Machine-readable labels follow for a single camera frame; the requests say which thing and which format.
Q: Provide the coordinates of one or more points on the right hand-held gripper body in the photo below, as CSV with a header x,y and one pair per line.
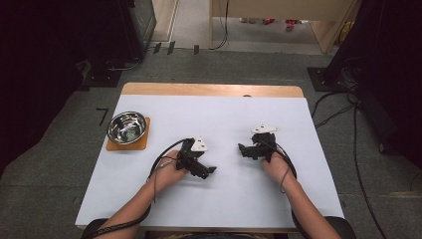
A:
x,y
263,144

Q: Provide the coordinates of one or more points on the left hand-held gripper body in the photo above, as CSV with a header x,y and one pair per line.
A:
x,y
192,152

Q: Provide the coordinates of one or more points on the person's right hand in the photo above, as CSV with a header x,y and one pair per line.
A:
x,y
275,170

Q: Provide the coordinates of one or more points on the person's left hand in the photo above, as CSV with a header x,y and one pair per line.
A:
x,y
169,174

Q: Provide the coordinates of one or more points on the white table sheet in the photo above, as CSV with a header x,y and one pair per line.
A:
x,y
232,192

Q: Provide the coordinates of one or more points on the orange square coaster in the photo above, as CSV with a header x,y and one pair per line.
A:
x,y
141,144

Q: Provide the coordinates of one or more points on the stainless steel bowl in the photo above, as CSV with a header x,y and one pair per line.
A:
x,y
126,127

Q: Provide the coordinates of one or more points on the black stand base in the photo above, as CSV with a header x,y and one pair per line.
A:
x,y
323,79
101,78

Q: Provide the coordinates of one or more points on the black tape corner mark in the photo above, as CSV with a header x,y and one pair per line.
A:
x,y
103,114

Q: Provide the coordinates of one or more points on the red shoes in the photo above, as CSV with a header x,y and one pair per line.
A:
x,y
285,22

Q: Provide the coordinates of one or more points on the light wooden desk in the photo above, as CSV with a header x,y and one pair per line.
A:
x,y
282,10

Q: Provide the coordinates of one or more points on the dark glass-fronted cabinet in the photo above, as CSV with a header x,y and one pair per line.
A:
x,y
139,23

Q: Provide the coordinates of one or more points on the dark curtain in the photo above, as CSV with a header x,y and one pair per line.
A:
x,y
388,76
40,73

